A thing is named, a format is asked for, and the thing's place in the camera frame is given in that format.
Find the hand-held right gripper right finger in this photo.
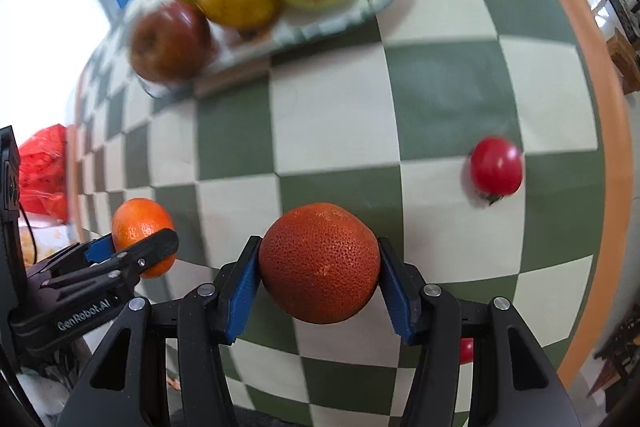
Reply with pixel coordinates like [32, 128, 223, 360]
[376, 237, 583, 427]

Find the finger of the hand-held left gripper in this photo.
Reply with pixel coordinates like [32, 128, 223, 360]
[41, 228, 180, 296]
[27, 233, 118, 276]

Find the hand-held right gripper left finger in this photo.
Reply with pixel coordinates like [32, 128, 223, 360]
[65, 235, 263, 427]

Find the bright orange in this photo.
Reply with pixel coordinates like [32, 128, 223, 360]
[111, 198, 177, 279]

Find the dark red orange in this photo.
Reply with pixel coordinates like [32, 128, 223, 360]
[258, 203, 382, 324]

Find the red apple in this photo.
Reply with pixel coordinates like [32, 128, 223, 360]
[130, 2, 215, 84]

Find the floral oval plate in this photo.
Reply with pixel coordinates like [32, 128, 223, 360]
[132, 0, 421, 100]

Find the clear bag of chips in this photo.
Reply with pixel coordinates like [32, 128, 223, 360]
[20, 224, 83, 265]

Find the red plastic bag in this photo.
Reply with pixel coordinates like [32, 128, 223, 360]
[19, 124, 71, 223]

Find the green white checkered tablecloth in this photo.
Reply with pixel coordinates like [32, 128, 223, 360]
[72, 0, 633, 427]

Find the small wooden stool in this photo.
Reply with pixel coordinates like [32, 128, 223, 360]
[605, 29, 640, 95]

